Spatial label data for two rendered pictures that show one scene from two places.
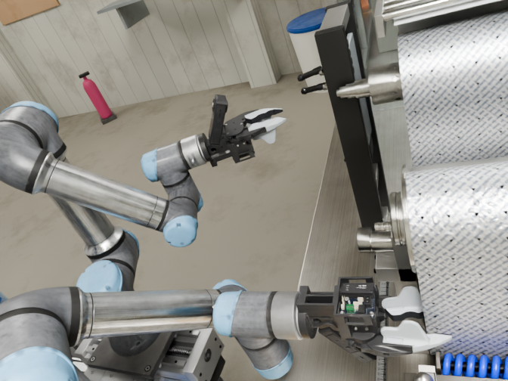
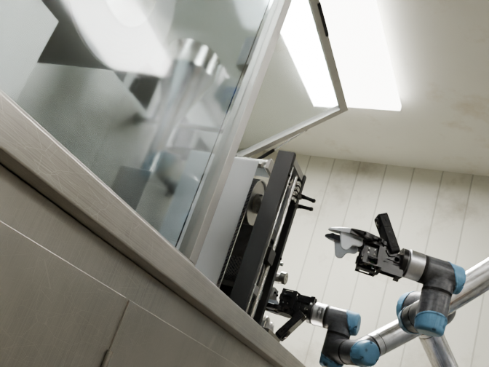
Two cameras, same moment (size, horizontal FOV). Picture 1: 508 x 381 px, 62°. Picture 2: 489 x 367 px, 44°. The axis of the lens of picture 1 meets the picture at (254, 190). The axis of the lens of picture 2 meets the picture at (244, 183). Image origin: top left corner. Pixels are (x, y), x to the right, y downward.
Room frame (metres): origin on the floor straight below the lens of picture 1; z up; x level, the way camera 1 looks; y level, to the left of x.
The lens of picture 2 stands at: (2.38, -0.47, 0.72)
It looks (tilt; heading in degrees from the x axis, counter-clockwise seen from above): 21 degrees up; 177
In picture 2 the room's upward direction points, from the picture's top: 19 degrees clockwise
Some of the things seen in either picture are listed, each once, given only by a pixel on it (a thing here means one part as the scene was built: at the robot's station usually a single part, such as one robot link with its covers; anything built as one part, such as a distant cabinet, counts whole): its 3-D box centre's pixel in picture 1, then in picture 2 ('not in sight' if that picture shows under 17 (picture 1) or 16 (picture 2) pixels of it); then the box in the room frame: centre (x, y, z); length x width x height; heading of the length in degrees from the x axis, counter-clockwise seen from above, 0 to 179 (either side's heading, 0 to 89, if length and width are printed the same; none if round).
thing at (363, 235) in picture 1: (364, 240); (283, 278); (0.48, -0.13, 1.18); 0.04 x 0.02 x 0.04; 152
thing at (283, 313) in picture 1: (292, 313); (319, 314); (0.46, 0.02, 1.11); 0.08 x 0.05 x 0.08; 152
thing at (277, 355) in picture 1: (262, 341); (337, 351); (0.51, 0.09, 1.01); 0.11 x 0.08 x 0.11; 18
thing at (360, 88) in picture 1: (354, 90); not in sight; (0.68, -0.23, 1.33); 0.06 x 0.03 x 0.03; 62
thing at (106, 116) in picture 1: (96, 97); not in sight; (5.37, 1.36, 0.32); 0.28 x 0.27 x 0.63; 58
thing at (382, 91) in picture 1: (389, 83); (265, 204); (0.65, -0.28, 1.33); 0.06 x 0.06 x 0.06; 62
